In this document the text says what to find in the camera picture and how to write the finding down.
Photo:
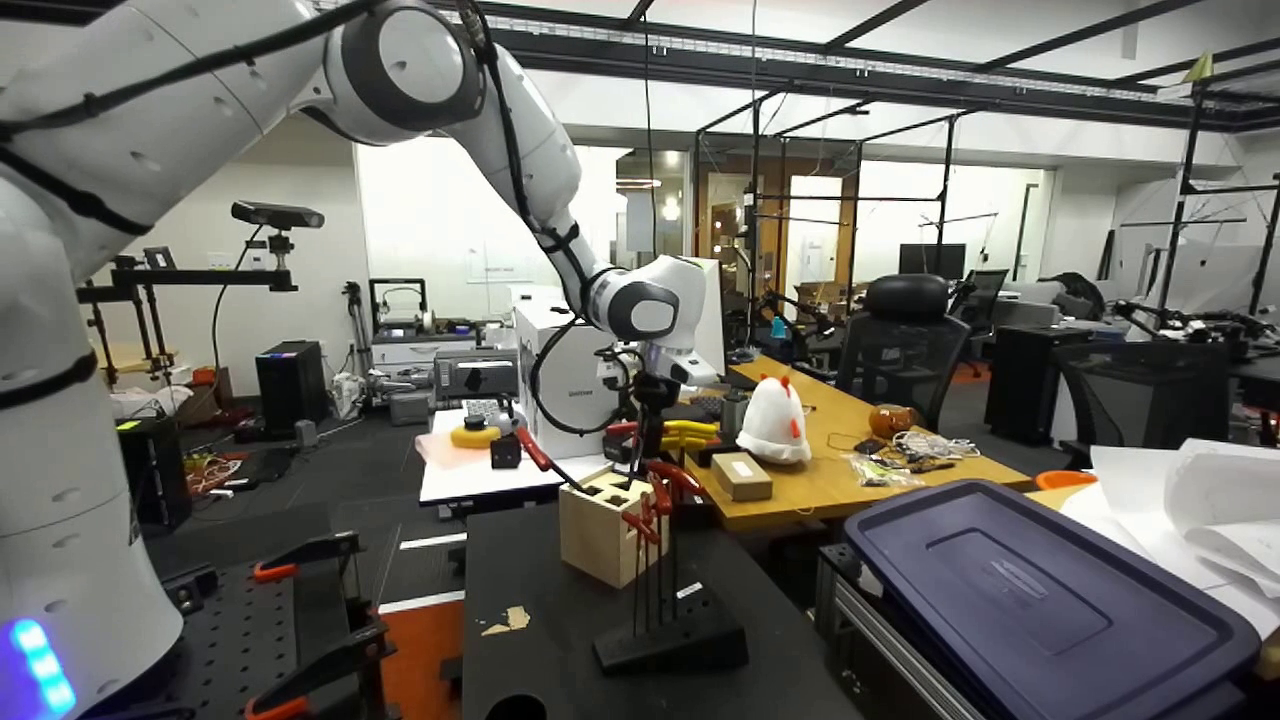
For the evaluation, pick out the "small black monitor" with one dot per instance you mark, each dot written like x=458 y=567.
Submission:
x=398 y=305

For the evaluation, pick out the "orange round object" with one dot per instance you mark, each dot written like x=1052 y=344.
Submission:
x=891 y=422

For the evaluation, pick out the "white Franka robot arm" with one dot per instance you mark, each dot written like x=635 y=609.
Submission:
x=134 y=134

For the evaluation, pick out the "black stand with white label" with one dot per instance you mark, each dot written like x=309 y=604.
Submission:
x=674 y=642

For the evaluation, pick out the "white monitor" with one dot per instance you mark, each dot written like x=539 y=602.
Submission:
x=714 y=334

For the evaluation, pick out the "black computer tower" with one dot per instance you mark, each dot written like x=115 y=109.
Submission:
x=290 y=386

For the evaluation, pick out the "black camera on stand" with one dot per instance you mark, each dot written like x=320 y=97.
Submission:
x=275 y=212

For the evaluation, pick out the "wooden desk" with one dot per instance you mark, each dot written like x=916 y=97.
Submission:
x=827 y=484

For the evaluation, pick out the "white plastic sheets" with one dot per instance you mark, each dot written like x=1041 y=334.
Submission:
x=1201 y=522

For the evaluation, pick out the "clear plastic bag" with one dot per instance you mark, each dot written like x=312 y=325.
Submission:
x=920 y=452

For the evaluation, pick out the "black metal frame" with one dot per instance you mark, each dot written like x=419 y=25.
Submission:
x=201 y=277

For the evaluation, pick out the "wooden shape sorter cube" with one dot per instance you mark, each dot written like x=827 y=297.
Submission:
x=604 y=540

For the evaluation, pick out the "black box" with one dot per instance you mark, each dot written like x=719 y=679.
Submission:
x=152 y=464

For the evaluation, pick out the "white helmet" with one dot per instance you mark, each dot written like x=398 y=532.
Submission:
x=771 y=426

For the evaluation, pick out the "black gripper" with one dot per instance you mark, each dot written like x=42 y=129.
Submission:
x=657 y=393

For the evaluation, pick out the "grey equipment box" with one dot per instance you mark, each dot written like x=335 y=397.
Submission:
x=473 y=374

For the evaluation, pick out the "blue storage bin lid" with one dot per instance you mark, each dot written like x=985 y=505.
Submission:
x=1041 y=602

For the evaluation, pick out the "black wide monitor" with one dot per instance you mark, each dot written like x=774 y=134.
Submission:
x=929 y=261

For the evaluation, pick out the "black orange clamp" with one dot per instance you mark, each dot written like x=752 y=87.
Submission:
x=312 y=549
x=335 y=660

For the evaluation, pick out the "orange disc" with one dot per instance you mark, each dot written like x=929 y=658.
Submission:
x=1064 y=477

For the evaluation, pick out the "small rectangular box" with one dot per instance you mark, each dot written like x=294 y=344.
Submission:
x=742 y=474

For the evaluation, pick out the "yellow tape roll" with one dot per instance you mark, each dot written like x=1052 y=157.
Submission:
x=473 y=432

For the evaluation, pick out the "orange mat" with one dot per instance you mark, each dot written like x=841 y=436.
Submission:
x=423 y=660

